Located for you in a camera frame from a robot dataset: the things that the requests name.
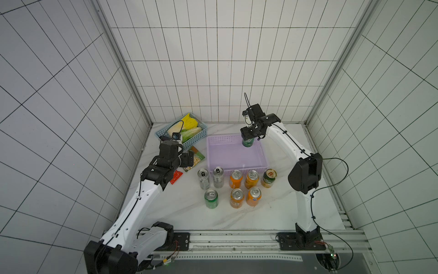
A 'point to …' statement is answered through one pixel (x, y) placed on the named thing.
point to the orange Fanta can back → (254, 194)
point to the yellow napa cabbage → (189, 123)
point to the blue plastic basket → (191, 141)
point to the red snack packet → (176, 176)
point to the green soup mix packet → (198, 157)
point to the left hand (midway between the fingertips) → (180, 155)
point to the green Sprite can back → (248, 142)
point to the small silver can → (204, 179)
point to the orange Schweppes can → (251, 180)
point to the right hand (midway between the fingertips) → (241, 132)
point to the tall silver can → (218, 177)
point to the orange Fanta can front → (235, 178)
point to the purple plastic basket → (226, 150)
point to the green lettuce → (187, 133)
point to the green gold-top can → (269, 177)
